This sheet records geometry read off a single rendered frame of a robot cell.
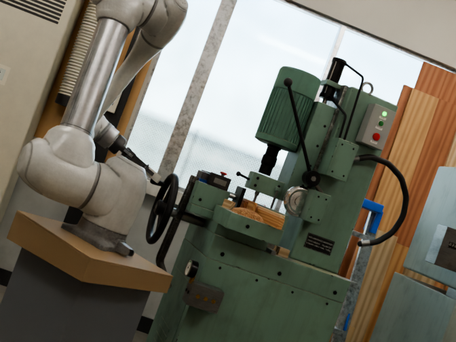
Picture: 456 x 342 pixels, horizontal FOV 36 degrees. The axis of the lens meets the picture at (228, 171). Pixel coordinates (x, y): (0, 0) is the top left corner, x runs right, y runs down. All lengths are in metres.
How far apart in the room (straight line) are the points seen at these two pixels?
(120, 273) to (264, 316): 0.80
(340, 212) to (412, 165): 1.53
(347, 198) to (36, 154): 1.29
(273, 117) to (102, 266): 1.07
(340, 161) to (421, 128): 1.68
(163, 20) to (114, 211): 0.64
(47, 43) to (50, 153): 1.85
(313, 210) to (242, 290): 0.40
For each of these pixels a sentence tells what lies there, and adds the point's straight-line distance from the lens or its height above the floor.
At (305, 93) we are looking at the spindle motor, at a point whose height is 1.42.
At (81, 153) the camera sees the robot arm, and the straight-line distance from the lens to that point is 2.11.
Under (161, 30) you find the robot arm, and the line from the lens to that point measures 2.36.
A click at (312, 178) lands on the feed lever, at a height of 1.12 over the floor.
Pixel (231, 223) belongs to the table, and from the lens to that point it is 2.47.
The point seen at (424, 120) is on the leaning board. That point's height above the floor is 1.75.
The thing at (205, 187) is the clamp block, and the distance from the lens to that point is 2.67.
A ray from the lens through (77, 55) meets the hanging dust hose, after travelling 3.98.
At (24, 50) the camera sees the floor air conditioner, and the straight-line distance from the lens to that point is 3.90.
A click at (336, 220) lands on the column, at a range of 2.82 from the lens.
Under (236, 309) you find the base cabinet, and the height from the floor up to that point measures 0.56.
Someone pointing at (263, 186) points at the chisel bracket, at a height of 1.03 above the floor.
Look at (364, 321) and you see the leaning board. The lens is 4.12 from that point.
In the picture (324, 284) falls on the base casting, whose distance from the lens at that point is 2.72.
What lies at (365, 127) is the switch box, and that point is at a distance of 2.78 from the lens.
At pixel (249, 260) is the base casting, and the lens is 2.60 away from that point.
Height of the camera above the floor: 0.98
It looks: 1 degrees up
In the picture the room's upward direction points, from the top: 20 degrees clockwise
